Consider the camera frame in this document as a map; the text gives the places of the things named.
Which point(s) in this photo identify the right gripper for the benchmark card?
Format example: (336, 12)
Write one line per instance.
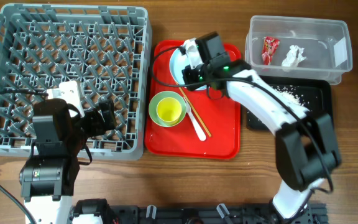
(191, 83)

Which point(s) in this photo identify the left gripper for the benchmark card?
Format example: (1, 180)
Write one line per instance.
(94, 117)

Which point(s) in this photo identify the wooden chopstick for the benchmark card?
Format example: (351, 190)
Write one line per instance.
(201, 123)

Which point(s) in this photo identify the light blue round plate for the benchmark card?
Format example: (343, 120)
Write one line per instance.
(178, 62)

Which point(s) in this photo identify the yellow plastic cup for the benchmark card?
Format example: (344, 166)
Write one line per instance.
(169, 111)

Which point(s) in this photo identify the green bowl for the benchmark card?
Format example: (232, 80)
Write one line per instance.
(153, 106)

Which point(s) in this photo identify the white plastic fork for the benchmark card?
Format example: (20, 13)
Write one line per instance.
(200, 133)

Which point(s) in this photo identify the red snack wrapper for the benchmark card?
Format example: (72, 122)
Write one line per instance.
(270, 46)

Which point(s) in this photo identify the rice and nut scraps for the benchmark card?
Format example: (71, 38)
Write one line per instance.
(289, 93)

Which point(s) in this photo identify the white tissue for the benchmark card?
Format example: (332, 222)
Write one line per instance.
(294, 57)

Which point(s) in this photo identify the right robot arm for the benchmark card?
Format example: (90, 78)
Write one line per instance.
(306, 145)

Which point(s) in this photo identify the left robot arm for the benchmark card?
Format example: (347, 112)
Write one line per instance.
(48, 177)

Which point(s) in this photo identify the grey plastic dishwasher rack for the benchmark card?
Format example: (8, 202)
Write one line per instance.
(105, 48)

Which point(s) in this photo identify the red plastic tray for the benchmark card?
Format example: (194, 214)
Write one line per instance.
(221, 116)

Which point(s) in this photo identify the clear plastic bin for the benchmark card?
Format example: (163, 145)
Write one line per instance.
(326, 44)

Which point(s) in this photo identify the black plastic tray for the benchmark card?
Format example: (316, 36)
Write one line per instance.
(316, 94)

